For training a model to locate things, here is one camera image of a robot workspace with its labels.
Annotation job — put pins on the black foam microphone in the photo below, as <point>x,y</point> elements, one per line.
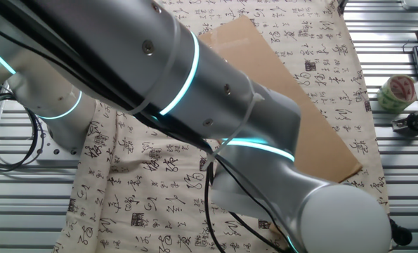
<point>402,235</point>

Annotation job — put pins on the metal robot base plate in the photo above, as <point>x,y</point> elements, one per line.
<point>57,152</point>

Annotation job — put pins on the grey flat device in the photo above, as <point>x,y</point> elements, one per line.
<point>417,3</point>

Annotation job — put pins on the white calligraphy print cloth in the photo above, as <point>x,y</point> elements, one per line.
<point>142,196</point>

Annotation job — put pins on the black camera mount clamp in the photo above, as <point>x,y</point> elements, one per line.
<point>414,122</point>

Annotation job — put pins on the brown cardboard sheet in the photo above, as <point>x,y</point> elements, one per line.
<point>300,105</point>

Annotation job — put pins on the white zip tie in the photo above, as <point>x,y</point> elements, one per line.
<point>208,160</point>
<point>142,107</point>

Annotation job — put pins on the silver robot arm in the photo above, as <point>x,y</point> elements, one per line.
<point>124,52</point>

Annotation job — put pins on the clear packing tape roll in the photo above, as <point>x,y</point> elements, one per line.
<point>396,93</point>

